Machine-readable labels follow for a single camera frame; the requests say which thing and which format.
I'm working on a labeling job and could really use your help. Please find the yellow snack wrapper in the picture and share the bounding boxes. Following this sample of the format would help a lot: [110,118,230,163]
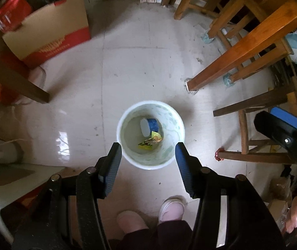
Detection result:
[137,131,163,150]

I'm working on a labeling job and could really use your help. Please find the teal chair leg pad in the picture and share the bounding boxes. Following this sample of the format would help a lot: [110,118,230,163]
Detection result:
[222,74,236,87]
[203,31,215,44]

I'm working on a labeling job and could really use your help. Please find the pink shoe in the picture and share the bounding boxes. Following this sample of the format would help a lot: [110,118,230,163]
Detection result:
[158,195,185,224]
[117,210,149,240]

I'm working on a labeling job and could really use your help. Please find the wooden table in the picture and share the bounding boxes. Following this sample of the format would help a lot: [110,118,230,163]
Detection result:
[186,0,297,92]

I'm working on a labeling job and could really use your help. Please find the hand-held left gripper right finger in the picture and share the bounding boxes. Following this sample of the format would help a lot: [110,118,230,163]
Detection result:
[175,142,287,250]

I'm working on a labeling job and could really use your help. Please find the dark wooden furniture leg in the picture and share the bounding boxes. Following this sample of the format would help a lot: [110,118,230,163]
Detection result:
[0,43,50,104]

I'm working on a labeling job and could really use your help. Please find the dark wooden chair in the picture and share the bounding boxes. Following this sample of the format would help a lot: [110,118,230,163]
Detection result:
[213,83,297,164]

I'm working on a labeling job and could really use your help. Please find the red and brown cardboard box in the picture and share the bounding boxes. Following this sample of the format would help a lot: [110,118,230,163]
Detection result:
[2,0,92,69]

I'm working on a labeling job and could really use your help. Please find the pink plastic bag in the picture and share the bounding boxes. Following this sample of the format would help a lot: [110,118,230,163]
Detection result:
[0,65,46,106]

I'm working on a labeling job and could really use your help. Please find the blue roll in bin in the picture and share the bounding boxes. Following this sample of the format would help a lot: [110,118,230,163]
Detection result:
[140,118,160,138]

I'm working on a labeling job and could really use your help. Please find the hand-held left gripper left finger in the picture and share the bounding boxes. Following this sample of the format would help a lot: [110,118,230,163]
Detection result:
[12,142,123,250]

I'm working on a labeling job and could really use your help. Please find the grey plastic stool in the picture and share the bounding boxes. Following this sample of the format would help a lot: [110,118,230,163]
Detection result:
[0,161,66,243]

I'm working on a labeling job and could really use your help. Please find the white plastic trash bin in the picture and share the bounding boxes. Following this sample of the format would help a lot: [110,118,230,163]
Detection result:
[116,101,186,170]

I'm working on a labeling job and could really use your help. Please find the light wooden chair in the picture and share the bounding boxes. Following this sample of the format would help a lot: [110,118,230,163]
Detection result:
[208,0,293,87]
[174,0,242,21]

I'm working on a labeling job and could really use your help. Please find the person's dark trousers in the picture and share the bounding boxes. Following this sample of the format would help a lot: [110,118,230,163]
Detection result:
[117,220,194,250]

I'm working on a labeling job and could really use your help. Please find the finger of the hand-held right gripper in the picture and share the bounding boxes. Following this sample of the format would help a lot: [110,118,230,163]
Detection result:
[270,107,297,132]
[254,111,296,150]

